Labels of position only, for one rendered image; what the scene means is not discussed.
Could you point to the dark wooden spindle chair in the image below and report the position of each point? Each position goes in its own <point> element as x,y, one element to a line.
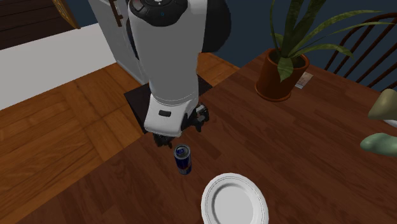
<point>369,52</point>

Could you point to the potted plant in terracotta pot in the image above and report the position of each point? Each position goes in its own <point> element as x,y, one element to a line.
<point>276,77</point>

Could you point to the blue drink can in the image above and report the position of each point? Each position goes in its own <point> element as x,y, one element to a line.
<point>183,161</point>

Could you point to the pale green rounded figure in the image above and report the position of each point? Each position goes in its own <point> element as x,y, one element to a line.
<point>380,144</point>

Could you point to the dark robot stand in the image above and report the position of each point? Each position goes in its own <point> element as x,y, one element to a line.
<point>138,99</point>

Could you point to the tan rounded figure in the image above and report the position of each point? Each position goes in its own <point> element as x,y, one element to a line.
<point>384,105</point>

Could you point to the brown wooden table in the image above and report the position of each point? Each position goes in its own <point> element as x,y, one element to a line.
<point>279,145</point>

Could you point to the wooden framed picture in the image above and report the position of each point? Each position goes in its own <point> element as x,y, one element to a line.
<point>66,12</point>

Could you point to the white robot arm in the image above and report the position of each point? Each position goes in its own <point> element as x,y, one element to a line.
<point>169,62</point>

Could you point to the white plate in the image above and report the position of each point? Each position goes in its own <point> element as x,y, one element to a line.
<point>232,201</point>

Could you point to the small paper card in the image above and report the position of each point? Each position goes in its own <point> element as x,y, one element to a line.
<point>304,80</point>

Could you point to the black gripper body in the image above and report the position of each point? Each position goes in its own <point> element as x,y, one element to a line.
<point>162,141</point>

